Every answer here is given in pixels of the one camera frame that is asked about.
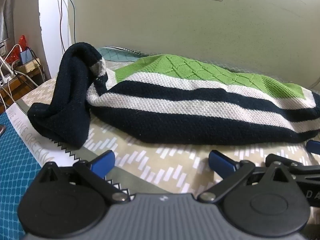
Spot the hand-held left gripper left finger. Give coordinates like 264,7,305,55
37,150,130,203

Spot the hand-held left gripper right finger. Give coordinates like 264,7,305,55
199,150,294,203

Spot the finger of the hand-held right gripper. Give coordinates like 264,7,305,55
306,140,320,153
266,153,320,176

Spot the green white navy striped sweater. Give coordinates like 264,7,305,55
27,42,320,148

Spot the beige patterned bed sheet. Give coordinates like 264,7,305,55
5,60,320,205

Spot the blue lattice patterned cloth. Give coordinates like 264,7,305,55
0,110,50,240

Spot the teal quilted mattress pad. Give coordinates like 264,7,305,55
97,46,150,63

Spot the wooden side table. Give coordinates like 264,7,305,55
0,66,52,112

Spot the beige power strip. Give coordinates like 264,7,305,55
15,58,41,74

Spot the blue power adapter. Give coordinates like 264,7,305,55
19,47,33,65

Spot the red plastic object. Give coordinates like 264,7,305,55
5,35,28,63

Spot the white charging cable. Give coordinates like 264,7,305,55
0,78,16,107

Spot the white power strip with cables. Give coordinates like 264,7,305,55
0,44,38,90

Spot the reddish wall cable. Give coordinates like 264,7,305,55
58,0,64,57

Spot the dark wall cable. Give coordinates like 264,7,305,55
60,0,76,46

